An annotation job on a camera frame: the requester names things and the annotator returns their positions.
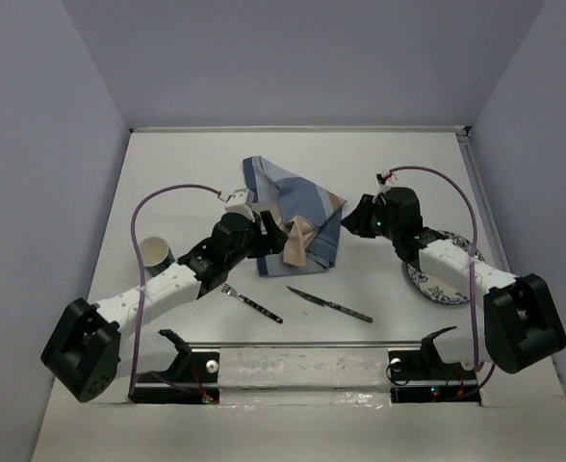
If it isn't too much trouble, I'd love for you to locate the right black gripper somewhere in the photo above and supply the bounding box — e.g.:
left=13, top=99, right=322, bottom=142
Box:
left=339, top=192, right=400, bottom=241

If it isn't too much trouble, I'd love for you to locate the blue beige plaid cloth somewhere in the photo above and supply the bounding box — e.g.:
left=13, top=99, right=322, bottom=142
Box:
left=243, top=156, right=346, bottom=277

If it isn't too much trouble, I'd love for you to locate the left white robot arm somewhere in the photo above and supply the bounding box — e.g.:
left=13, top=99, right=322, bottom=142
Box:
left=40, top=211, right=287, bottom=402

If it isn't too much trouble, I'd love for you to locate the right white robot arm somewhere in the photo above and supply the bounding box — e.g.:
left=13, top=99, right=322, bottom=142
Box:
left=342, top=187, right=566, bottom=377

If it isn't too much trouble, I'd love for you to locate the paper cup green base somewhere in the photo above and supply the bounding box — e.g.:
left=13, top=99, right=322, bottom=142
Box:
left=139, top=237, right=175, bottom=277

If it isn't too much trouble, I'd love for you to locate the blue floral ceramic plate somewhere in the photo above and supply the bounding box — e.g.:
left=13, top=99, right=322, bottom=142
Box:
left=403, top=230, right=485, bottom=306

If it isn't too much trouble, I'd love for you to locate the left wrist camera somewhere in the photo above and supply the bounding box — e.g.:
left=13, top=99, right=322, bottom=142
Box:
left=218, top=189, right=255, bottom=221

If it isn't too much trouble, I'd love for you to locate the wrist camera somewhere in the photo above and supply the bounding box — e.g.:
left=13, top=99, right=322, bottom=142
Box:
left=373, top=170, right=398, bottom=202
left=218, top=189, right=255, bottom=221

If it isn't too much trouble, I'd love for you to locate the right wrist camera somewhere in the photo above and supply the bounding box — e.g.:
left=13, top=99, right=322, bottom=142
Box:
left=373, top=170, right=398, bottom=202

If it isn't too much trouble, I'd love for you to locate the silver fork patterned handle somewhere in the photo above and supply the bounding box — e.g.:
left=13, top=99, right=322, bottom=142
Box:
left=219, top=284, right=283, bottom=324

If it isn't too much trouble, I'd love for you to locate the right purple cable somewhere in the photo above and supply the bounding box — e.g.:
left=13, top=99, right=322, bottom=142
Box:
left=381, top=165, right=496, bottom=400

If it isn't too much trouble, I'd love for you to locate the purple cable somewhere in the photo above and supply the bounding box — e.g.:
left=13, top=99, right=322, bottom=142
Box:
left=127, top=184, right=226, bottom=400
left=381, top=165, right=496, bottom=400

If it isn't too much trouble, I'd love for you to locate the steak knife patterned handle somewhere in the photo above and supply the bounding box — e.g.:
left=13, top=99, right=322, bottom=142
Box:
left=287, top=286, right=373, bottom=323

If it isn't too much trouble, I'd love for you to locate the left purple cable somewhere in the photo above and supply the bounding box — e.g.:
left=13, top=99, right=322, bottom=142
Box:
left=127, top=184, right=226, bottom=400

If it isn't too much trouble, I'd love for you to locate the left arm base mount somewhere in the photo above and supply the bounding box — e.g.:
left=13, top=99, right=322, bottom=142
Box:
left=128, top=329, right=220, bottom=405

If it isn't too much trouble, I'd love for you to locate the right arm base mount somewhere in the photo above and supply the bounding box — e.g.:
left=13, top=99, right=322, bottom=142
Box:
left=385, top=326, right=481, bottom=404

